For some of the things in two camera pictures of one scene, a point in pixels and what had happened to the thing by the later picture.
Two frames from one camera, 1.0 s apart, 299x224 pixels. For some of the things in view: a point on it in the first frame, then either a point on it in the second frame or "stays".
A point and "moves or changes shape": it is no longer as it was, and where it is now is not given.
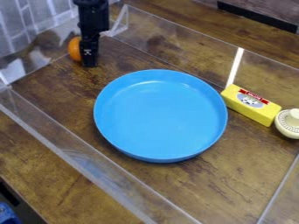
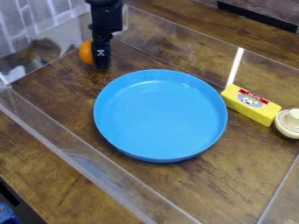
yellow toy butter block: [249, 104] stays
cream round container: [286, 123] stays
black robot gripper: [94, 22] → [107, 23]
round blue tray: [161, 115] stays
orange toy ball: [74, 48] moves or changes shape
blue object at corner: [9, 215] stays
